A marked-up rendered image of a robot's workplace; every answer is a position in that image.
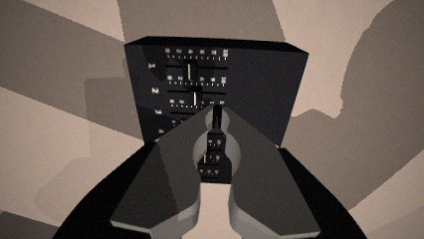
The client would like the black lighting desk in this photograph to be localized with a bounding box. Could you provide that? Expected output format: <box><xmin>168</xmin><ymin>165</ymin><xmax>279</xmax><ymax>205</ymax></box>
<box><xmin>123</xmin><ymin>36</ymin><xmax>310</xmax><ymax>184</ymax></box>

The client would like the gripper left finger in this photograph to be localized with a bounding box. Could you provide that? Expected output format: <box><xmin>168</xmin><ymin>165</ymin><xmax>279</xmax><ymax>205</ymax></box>
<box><xmin>52</xmin><ymin>104</ymin><xmax>217</xmax><ymax>239</ymax></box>

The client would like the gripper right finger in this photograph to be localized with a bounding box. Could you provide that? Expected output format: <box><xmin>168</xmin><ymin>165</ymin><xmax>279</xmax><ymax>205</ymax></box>
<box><xmin>217</xmin><ymin>104</ymin><xmax>367</xmax><ymax>239</ymax></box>

